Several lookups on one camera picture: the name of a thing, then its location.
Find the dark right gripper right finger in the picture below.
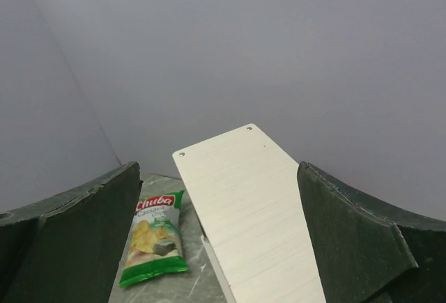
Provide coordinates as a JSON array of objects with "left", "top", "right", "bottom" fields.
[{"left": 297, "top": 162, "right": 445, "bottom": 303}]

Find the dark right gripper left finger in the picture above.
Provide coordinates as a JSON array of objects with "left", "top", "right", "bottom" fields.
[{"left": 1, "top": 162, "right": 141, "bottom": 303}]

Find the white wooden two-tier shelf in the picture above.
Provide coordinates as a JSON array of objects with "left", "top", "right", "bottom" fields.
[{"left": 173, "top": 124, "right": 325, "bottom": 302}]

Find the green Chuba chips bag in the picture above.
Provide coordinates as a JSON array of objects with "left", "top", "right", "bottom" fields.
[{"left": 119, "top": 190, "right": 188, "bottom": 288}]

